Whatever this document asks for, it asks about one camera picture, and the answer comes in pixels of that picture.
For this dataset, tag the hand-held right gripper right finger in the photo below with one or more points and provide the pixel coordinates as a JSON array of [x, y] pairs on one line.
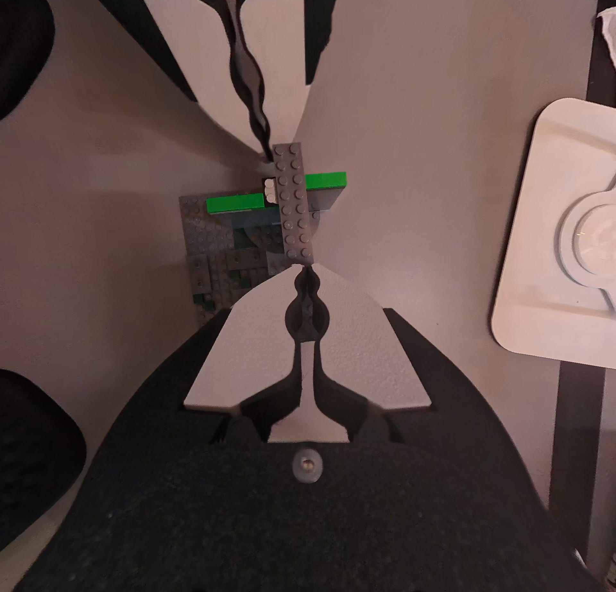
[[365, 351]]

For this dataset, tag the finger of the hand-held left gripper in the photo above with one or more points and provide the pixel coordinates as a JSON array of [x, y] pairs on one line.
[[202, 53], [284, 48]]

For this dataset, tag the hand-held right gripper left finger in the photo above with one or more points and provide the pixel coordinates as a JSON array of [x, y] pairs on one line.
[[245, 351]]

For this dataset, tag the grey brick wall model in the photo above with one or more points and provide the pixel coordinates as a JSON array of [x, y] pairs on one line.
[[211, 264]]

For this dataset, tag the green tile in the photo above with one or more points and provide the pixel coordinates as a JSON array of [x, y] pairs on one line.
[[236, 203], [326, 181]]

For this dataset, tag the long dark grey studded plate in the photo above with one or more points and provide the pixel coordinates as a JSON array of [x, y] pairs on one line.
[[293, 207]]

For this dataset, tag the grey desk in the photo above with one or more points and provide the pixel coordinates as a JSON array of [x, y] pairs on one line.
[[433, 168]]

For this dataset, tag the white adjustable book stand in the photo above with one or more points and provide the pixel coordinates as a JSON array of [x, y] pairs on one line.
[[539, 264]]

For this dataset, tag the small printed paper bag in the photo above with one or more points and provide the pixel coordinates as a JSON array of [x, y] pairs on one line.
[[607, 33]]

